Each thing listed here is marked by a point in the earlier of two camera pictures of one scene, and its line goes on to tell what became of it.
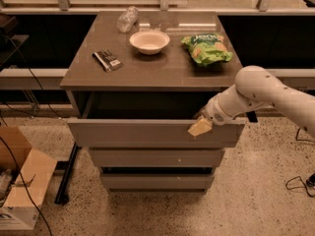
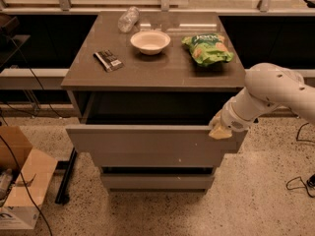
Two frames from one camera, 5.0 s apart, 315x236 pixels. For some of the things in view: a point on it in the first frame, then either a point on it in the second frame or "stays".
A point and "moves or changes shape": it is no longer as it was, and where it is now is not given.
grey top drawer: (146, 119) moves or changes shape
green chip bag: (208, 47) stays
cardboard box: (26, 176) stays
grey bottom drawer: (156, 181) stays
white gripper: (215, 113) -> (231, 118)
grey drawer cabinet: (132, 93) stays
